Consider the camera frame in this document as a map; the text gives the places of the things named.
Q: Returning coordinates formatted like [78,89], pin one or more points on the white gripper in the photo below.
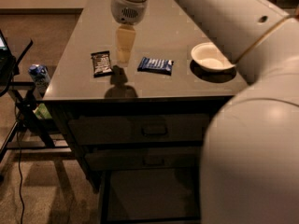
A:
[127,11]

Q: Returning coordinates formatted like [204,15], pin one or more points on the black rxbar chocolate bar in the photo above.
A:
[101,63]

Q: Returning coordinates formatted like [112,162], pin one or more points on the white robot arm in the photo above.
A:
[249,165]

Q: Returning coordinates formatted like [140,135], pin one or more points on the top left drawer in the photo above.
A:
[138,129]

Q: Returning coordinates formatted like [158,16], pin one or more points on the middle left drawer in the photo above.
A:
[143,158]

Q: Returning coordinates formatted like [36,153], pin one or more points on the open bottom drawer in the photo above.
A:
[152,196]

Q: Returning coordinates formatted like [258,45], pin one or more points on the blue snack bar wrapper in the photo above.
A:
[160,66]

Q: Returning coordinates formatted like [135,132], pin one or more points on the white paper bowl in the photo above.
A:
[208,56]

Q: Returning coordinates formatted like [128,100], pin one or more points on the green packet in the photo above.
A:
[42,112]

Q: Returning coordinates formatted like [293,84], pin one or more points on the laptop computer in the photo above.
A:
[7,60]

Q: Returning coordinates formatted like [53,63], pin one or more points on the black metal stand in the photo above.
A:
[22,93]

